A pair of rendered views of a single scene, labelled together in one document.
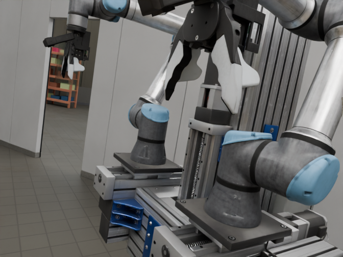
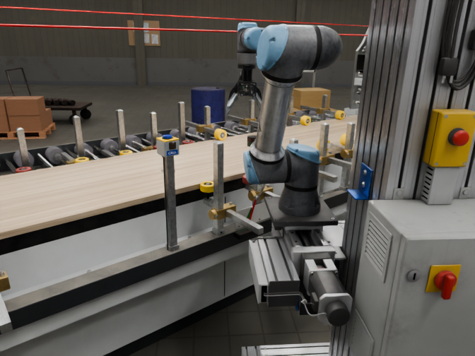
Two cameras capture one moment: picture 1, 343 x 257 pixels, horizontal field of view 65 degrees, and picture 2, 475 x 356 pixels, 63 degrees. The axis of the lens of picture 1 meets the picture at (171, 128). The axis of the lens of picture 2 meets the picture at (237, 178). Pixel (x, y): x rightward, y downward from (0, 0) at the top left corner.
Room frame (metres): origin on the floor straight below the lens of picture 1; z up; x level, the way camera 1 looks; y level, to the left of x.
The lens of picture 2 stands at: (1.12, -1.44, 1.62)
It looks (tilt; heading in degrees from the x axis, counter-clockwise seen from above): 20 degrees down; 119
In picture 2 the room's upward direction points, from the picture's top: 1 degrees clockwise
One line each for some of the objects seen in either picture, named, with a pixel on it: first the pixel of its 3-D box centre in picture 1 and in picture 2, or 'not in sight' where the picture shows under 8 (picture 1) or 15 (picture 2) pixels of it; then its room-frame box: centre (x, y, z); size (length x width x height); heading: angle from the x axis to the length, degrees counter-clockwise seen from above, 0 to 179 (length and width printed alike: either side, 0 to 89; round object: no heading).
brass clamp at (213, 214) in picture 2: not in sight; (222, 211); (0.22, 0.05, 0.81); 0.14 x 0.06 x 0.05; 68
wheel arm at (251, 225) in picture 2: not in sight; (231, 214); (0.27, 0.05, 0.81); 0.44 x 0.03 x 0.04; 158
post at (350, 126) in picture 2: not in sight; (347, 159); (0.59, 0.96, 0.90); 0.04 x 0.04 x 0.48; 68
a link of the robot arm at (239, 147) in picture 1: (246, 155); (300, 164); (0.69, -0.20, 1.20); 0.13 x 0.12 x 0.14; 41
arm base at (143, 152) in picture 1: (149, 148); not in sight; (1.10, 0.08, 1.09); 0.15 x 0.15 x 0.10
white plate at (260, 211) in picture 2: not in sight; (255, 213); (0.31, 0.23, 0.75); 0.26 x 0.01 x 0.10; 68
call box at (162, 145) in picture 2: not in sight; (167, 147); (0.11, -0.21, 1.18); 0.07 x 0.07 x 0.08; 68
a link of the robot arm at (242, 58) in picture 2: not in sight; (247, 59); (0.38, -0.04, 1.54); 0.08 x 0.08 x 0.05
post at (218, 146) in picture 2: not in sight; (218, 189); (0.21, 0.03, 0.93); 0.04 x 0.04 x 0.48; 68
